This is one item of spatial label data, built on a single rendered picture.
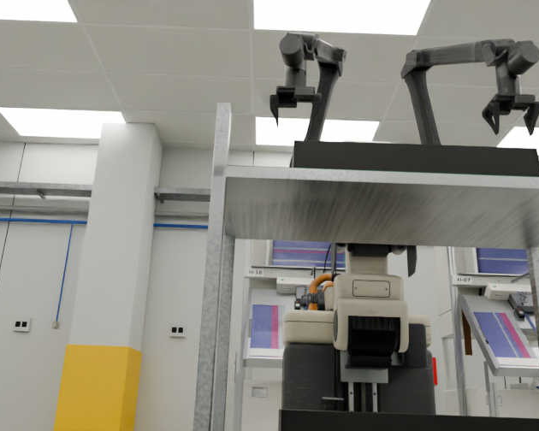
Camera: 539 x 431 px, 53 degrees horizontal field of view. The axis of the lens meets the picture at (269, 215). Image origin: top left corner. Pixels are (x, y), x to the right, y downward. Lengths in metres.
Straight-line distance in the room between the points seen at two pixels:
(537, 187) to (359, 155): 0.38
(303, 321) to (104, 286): 3.13
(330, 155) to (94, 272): 3.90
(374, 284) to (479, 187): 0.70
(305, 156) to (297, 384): 0.98
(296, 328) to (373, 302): 0.37
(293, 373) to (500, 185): 1.08
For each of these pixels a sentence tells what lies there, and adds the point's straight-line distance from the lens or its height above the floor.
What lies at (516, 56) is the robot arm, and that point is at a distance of 1.56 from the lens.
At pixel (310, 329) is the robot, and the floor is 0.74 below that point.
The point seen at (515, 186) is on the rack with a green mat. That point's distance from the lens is 1.27.
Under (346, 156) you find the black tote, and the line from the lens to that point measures 1.29.
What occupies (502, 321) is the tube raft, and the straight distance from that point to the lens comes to 3.86.
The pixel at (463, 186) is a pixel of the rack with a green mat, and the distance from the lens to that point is 1.23.
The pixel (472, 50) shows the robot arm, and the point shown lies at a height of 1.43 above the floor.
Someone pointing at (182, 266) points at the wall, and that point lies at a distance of 5.40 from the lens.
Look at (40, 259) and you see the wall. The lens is 5.77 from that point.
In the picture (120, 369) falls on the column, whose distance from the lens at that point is 4.80.
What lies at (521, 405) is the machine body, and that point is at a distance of 3.88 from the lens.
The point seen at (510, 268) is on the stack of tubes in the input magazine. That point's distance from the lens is 4.16.
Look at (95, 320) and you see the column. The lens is 4.92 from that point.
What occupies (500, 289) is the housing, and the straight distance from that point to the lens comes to 4.04.
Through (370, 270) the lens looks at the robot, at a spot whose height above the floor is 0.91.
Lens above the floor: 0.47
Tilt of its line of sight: 19 degrees up
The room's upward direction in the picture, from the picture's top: 2 degrees clockwise
